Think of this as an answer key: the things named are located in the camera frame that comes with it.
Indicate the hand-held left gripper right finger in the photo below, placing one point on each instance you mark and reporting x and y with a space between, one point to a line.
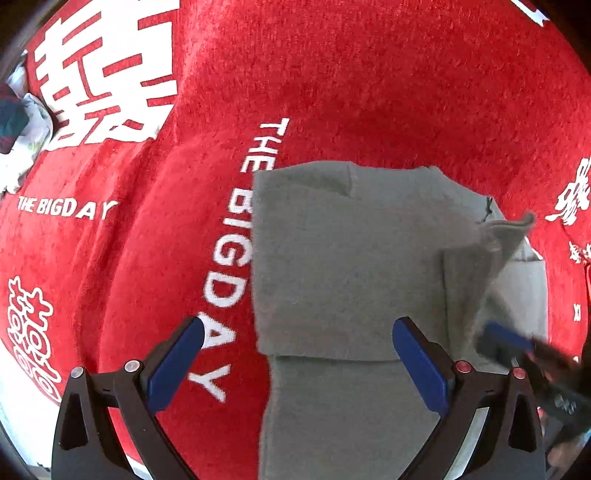
421 364

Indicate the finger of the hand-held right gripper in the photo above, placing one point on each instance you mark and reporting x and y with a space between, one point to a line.
505 339

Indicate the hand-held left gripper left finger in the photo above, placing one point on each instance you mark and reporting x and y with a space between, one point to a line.
173 362

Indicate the grey fleece garment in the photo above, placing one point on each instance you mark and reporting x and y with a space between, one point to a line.
341 286

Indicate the white crumpled cloth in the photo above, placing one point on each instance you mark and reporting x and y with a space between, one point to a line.
27 138

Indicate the dark teal cloth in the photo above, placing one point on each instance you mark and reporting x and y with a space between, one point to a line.
11 122

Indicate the red printed blanket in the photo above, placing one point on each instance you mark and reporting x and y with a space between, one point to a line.
323 92

